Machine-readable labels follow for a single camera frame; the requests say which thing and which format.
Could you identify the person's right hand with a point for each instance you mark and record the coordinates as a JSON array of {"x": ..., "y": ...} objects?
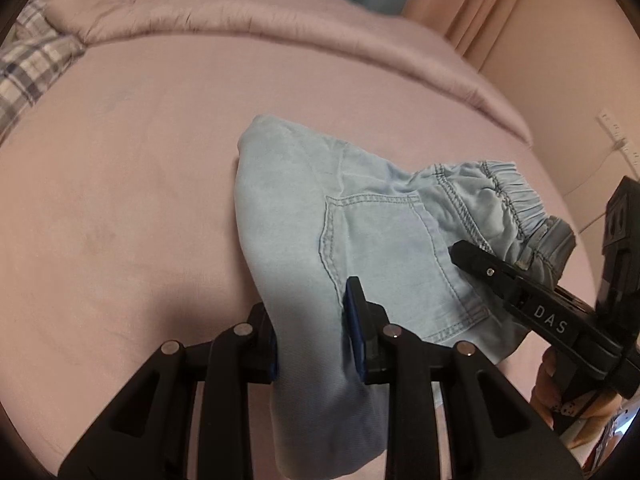
[{"x": 545, "y": 385}]

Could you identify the pink quilt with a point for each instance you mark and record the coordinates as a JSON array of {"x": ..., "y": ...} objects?
[{"x": 240, "y": 15}]

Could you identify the plaid pillow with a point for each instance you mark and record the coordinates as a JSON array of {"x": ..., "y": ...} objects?
[{"x": 27, "y": 75}]

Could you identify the pink curtain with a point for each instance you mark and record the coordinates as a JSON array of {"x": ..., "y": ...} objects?
[{"x": 465, "y": 5}]

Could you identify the white power strip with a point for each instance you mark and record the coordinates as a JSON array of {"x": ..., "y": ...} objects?
[{"x": 622, "y": 135}]

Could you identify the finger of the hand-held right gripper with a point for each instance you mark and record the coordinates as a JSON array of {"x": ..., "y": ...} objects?
[
  {"x": 575, "y": 302},
  {"x": 492, "y": 272}
]

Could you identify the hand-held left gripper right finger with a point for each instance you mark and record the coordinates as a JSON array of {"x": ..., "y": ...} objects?
[{"x": 356, "y": 330}]

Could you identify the light blue denim shorts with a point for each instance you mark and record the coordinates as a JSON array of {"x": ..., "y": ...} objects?
[{"x": 360, "y": 240}]

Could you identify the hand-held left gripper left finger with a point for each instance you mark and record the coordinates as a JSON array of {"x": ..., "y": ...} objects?
[{"x": 250, "y": 350}]

